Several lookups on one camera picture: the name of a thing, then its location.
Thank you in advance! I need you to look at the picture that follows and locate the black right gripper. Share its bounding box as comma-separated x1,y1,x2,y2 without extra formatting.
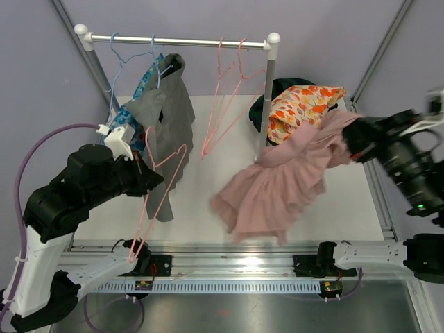
328,109,438,212

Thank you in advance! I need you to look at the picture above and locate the silver clothes rack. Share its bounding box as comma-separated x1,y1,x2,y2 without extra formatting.
75,24,281,153

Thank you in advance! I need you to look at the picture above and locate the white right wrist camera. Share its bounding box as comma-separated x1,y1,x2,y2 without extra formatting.
402,87,443,135

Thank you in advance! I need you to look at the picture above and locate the aluminium frame post right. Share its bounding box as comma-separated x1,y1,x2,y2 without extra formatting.
350,0,416,108

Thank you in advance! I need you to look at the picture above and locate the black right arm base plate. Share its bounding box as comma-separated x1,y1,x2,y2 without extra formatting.
293,255,358,279

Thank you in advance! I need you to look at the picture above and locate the grey skirt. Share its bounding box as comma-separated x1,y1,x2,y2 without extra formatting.
137,53,195,222

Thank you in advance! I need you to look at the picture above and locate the aluminium frame post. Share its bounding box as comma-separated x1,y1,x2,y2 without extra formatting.
350,0,416,108
49,0,112,105

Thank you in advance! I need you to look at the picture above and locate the orange floral skirt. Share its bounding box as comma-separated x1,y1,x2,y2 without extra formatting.
267,85,346,145

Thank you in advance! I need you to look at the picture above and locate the pink pleated skirt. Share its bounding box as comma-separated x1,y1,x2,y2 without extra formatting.
210,110,359,246

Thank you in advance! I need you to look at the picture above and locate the blue floral garment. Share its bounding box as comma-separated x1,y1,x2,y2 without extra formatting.
107,57,163,155

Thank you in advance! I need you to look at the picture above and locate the dark green plaid skirt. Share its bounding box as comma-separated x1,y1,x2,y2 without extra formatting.
248,78,315,132

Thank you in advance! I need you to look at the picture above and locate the pink wire hanger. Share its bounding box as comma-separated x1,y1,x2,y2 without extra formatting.
206,38,266,157

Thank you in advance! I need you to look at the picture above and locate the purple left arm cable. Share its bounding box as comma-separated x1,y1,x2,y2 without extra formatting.
0,123,145,332

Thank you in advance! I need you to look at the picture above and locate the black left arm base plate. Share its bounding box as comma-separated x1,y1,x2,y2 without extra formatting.
119,254,173,277

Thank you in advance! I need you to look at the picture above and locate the pink hanger of floral skirt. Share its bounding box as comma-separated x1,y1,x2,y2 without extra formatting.
200,37,235,160

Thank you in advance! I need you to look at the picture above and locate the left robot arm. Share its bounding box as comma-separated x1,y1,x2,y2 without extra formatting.
10,144,163,332

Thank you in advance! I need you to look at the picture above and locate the white slotted cable duct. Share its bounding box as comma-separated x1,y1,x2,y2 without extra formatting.
86,279,321,294

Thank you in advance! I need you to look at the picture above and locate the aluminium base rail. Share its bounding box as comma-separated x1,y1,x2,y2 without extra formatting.
46,241,424,280

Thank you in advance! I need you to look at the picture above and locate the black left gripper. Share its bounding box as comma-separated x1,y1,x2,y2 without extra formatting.
87,148,165,208

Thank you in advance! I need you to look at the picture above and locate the aluminium frame post left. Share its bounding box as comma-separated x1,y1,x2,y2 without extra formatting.
49,0,112,105

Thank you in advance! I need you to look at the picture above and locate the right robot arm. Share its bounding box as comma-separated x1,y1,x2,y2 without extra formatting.
314,110,443,284

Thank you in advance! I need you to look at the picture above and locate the blue wire hanger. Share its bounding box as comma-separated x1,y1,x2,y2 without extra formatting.
105,32,152,125
151,34,173,89

